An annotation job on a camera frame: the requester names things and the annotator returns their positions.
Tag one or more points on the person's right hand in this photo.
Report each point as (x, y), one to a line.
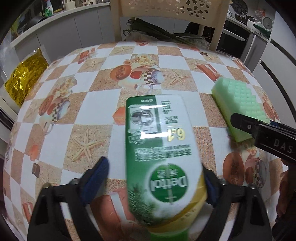
(287, 188)

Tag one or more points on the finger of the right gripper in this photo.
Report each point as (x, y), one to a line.
(248, 124)

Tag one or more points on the gold foil bag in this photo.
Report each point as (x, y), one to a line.
(25, 76)

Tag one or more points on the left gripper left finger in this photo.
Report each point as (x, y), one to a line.
(47, 221)

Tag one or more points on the green sponge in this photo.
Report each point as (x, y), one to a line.
(233, 96)

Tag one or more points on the checkered patterned tablecloth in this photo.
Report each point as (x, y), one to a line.
(75, 114)

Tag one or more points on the white refrigerator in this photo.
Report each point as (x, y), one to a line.
(276, 70)

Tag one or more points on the green dish soap bottle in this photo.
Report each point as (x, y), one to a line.
(47, 8)

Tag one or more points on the green Dettol box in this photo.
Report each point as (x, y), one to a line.
(164, 173)

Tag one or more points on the round black baking pan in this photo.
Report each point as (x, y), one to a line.
(240, 7)

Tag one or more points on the beige plastic basket rack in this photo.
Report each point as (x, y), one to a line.
(205, 13)

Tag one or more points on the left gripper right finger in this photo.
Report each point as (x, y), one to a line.
(251, 221)

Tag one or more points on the black built-in oven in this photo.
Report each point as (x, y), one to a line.
(235, 40)

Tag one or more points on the white rice cooker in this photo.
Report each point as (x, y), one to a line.
(264, 26)

